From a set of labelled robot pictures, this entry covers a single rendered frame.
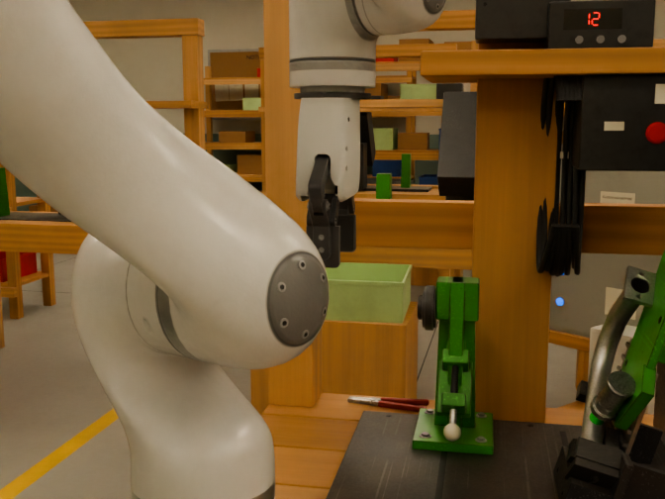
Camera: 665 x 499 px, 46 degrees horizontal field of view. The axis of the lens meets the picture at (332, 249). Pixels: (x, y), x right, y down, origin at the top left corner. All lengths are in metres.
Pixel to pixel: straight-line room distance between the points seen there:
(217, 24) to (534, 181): 10.64
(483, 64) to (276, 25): 0.40
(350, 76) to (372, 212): 0.81
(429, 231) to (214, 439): 0.97
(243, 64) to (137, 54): 1.67
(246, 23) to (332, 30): 11.03
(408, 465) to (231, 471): 0.67
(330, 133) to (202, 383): 0.25
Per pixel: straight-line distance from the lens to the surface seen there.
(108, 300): 0.65
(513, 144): 1.43
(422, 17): 0.73
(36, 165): 0.53
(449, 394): 1.30
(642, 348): 1.16
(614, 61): 1.33
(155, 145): 0.55
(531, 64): 1.31
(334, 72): 0.75
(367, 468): 1.27
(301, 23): 0.76
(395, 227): 1.54
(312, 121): 0.74
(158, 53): 12.24
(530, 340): 1.48
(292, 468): 1.31
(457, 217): 1.53
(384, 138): 8.14
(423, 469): 1.27
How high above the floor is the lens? 1.43
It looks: 9 degrees down
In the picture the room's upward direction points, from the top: straight up
